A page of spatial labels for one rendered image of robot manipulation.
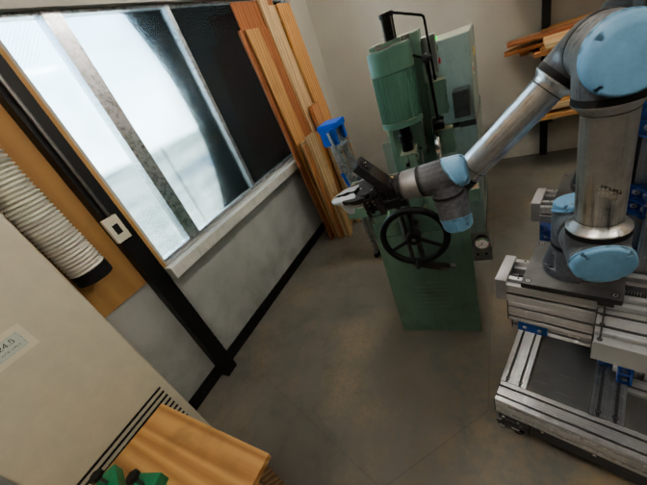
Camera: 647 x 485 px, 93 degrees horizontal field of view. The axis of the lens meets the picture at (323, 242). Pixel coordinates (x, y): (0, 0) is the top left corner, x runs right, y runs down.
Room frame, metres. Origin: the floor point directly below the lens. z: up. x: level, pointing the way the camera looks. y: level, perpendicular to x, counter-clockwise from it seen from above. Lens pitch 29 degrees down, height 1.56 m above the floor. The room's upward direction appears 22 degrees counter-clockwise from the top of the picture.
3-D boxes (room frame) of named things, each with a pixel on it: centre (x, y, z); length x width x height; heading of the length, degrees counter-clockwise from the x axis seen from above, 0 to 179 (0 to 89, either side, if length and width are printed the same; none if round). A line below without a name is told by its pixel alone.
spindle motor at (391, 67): (1.38, -0.53, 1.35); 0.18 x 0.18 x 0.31
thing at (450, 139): (1.47, -0.76, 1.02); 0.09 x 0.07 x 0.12; 61
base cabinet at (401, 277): (1.49, -0.59, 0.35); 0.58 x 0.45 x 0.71; 151
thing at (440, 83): (1.49, -0.77, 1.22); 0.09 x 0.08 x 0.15; 151
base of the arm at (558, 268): (0.62, -0.66, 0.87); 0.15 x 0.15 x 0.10
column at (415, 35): (1.64, -0.67, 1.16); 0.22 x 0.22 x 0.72; 61
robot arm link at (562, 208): (0.62, -0.65, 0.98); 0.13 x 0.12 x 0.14; 148
